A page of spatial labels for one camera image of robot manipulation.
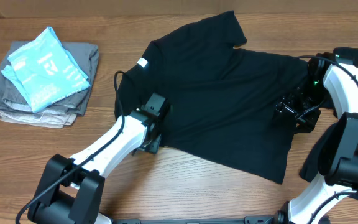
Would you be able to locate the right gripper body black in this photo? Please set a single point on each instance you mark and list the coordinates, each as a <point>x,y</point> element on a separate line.
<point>304,107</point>

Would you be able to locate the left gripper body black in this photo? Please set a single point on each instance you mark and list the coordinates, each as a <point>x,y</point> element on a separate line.
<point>153,144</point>

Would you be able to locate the black t-shirt with label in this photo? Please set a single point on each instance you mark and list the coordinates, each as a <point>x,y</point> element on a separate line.
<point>222,97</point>

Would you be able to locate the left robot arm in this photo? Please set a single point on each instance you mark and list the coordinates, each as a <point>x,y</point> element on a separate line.
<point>70,189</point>

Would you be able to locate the black clothes pile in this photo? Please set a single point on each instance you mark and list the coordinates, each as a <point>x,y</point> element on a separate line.
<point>356,124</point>

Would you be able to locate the beige folded garment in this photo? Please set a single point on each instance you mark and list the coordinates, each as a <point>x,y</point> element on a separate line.
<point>42,120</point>

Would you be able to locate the light blue folded shirt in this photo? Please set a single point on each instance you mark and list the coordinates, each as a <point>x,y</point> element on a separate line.
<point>44,72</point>

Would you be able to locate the grey folded garment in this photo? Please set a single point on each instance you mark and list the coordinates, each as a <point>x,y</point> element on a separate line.
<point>86,56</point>

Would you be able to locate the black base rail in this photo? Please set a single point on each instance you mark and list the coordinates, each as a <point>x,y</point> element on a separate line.
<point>245,220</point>

